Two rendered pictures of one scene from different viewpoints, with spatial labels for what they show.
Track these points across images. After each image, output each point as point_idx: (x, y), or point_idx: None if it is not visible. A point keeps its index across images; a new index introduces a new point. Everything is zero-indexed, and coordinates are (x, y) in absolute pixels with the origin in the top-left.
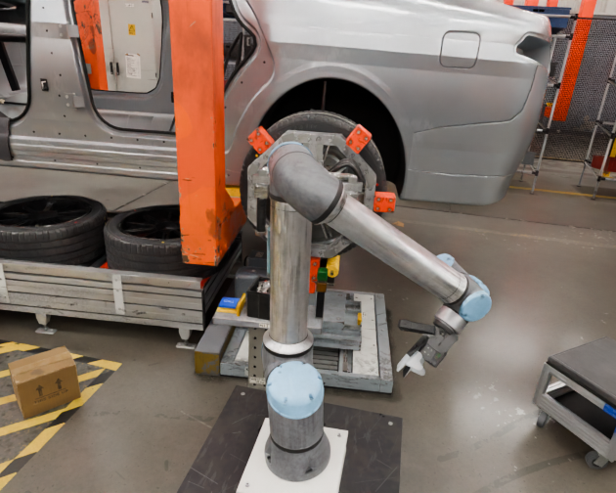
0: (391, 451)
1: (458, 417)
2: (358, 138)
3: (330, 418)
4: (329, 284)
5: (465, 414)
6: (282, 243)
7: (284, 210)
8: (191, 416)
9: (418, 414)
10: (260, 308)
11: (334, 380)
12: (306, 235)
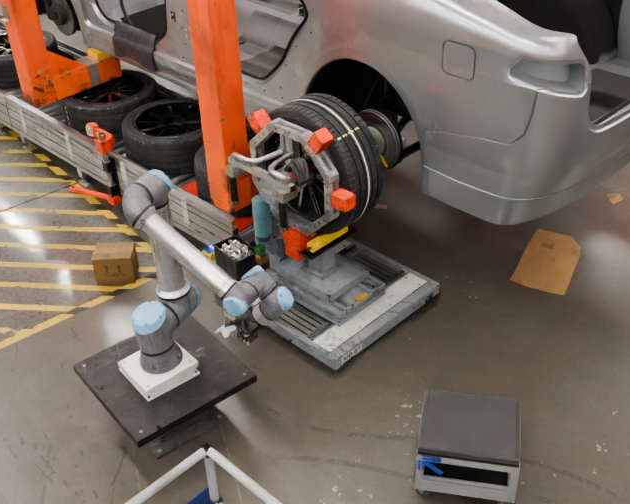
0: (223, 387)
1: (366, 411)
2: (314, 142)
3: (214, 354)
4: (307, 257)
5: (375, 412)
6: None
7: None
8: None
9: (338, 394)
10: (221, 261)
11: (297, 340)
12: None
